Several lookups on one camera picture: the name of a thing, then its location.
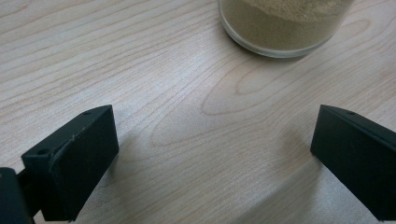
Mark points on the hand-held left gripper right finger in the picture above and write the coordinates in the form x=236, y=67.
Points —
x=358, y=155

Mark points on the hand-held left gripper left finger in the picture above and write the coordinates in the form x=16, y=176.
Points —
x=77, y=161

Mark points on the glass jar of tan powder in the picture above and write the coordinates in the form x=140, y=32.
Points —
x=280, y=28

